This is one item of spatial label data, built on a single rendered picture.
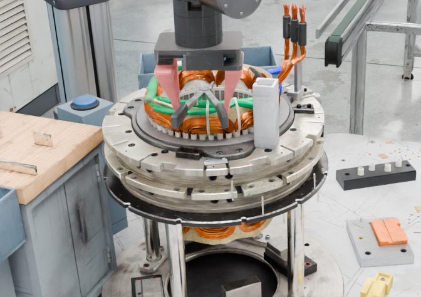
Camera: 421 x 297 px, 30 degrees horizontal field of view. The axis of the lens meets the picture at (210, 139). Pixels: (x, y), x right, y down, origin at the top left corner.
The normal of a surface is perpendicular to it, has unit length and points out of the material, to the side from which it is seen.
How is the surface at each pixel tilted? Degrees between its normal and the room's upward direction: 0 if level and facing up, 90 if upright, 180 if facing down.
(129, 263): 0
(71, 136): 0
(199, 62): 90
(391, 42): 0
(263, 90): 90
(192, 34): 89
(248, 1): 90
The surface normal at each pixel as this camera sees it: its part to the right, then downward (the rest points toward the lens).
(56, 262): 0.91, 0.15
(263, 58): 0.04, 0.45
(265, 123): -0.29, 0.44
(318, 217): -0.05, -0.89
